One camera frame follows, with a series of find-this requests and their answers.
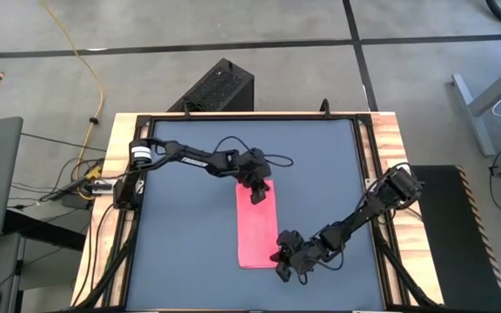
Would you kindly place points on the pink terry towel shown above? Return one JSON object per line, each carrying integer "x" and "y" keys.
{"x": 257, "y": 226}

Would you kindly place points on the black desk crossbar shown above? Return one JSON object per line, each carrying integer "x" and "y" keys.
{"x": 42, "y": 230}

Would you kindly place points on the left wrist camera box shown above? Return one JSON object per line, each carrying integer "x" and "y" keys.
{"x": 260, "y": 160}

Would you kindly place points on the large striped-edge floor mat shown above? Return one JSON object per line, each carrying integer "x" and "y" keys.
{"x": 446, "y": 243}

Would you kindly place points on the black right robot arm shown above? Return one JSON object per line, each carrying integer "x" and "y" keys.
{"x": 363, "y": 213}

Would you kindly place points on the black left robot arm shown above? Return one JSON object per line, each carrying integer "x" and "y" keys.
{"x": 189, "y": 158}

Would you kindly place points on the black power strip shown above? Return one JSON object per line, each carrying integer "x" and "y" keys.
{"x": 70, "y": 189}

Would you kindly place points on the grey metal desk leg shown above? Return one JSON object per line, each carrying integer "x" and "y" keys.
{"x": 472, "y": 113}

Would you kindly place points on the black table frame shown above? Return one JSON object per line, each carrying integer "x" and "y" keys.
{"x": 255, "y": 117}

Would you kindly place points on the black table clamp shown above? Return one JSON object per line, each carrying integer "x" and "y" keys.
{"x": 325, "y": 108}
{"x": 186, "y": 111}

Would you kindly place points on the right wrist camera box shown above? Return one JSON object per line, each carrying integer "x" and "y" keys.
{"x": 305, "y": 250}

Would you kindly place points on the black computer tower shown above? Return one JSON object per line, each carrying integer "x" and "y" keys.
{"x": 220, "y": 87}

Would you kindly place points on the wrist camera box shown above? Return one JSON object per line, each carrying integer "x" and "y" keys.
{"x": 305, "y": 250}
{"x": 260, "y": 160}

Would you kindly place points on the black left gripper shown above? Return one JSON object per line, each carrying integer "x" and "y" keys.
{"x": 244, "y": 169}

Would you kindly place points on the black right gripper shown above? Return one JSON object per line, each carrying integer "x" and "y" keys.
{"x": 284, "y": 273}

